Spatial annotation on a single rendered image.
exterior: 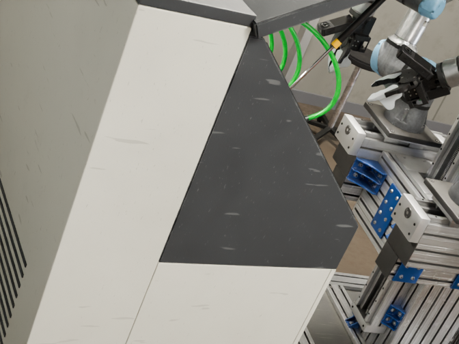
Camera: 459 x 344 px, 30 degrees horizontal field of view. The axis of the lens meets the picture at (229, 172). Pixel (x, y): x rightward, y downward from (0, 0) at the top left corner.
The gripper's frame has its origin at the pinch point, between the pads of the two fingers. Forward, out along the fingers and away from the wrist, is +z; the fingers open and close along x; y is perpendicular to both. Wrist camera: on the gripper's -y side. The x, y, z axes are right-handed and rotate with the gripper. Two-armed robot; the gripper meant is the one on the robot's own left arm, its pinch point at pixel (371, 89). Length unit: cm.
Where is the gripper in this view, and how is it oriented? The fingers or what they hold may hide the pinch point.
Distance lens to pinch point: 238.9
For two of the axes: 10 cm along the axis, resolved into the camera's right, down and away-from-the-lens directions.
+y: 4.6, 7.8, 4.2
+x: 2.7, -5.8, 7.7
